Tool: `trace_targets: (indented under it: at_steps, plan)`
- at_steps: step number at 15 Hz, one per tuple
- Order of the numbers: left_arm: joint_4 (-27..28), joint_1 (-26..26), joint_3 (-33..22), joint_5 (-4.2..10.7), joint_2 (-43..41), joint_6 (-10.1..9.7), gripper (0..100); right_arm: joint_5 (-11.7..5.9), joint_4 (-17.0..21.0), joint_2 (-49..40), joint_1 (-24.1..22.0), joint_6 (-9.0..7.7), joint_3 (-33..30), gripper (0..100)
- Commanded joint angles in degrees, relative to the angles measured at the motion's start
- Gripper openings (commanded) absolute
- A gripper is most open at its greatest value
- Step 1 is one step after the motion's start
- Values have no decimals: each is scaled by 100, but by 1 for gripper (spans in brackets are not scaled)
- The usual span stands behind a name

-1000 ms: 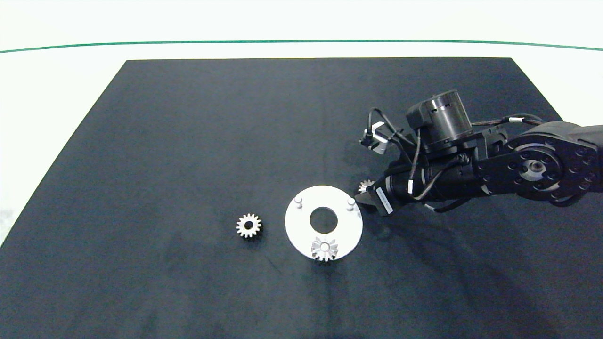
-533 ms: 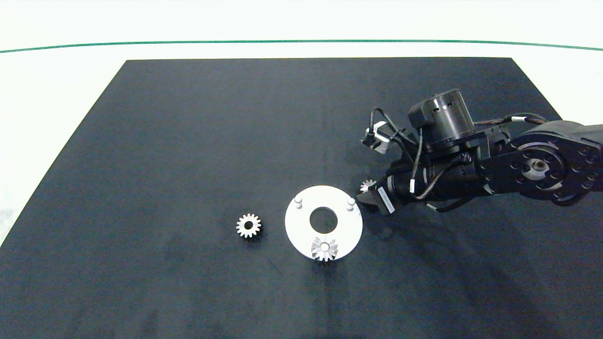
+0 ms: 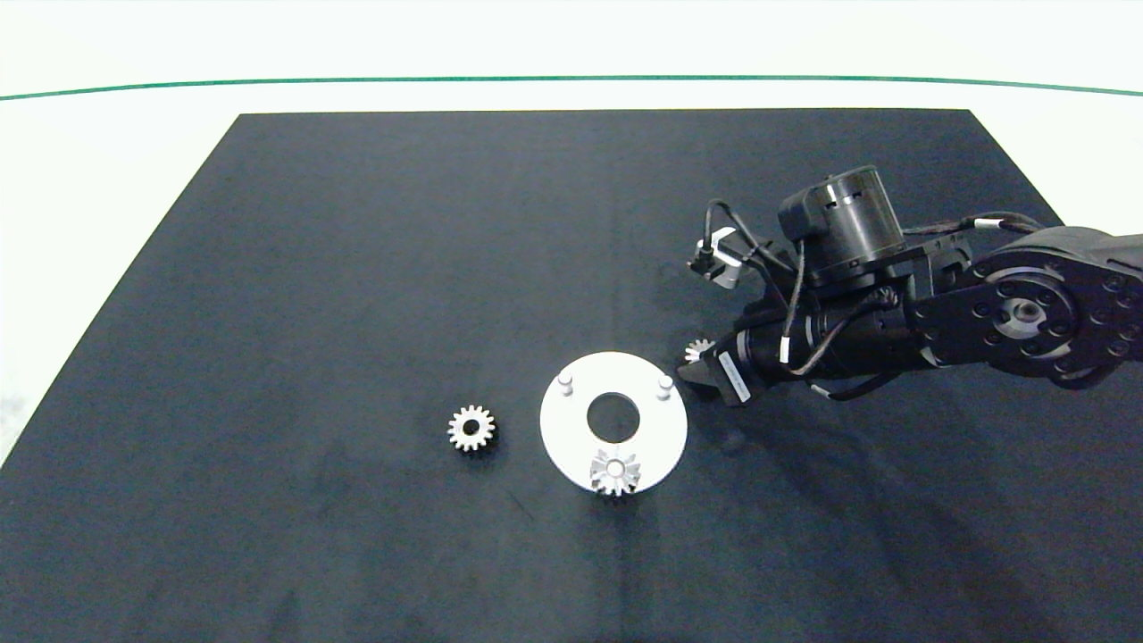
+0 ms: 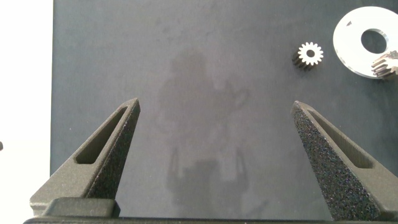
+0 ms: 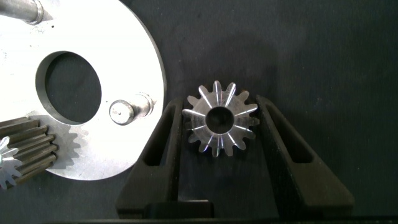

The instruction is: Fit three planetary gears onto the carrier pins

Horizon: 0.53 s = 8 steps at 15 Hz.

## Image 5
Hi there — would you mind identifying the dark mat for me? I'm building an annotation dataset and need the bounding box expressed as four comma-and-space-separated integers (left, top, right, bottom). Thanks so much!
0, 0, 398, 224

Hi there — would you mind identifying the round white carrier plate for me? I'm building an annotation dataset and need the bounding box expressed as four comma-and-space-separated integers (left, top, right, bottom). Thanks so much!
0, 0, 168, 181

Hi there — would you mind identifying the small steel planetary gear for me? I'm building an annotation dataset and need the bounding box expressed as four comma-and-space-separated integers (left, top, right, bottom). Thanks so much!
0, 116, 59, 190
182, 80, 261, 158

